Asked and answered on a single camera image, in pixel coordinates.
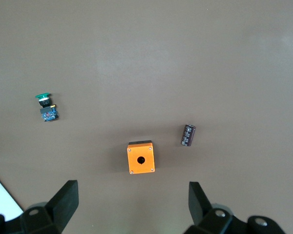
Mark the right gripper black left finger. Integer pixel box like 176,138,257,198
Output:
21,179,79,234

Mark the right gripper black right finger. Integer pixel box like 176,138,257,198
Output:
184,181,247,234

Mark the green mushroom push button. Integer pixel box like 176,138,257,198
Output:
35,92,60,122

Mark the white drawer cabinet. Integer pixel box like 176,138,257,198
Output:
0,169,24,216

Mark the dark purple cylindrical capacitor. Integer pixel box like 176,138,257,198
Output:
180,124,196,147

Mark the orange button enclosure box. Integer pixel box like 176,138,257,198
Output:
126,139,156,175

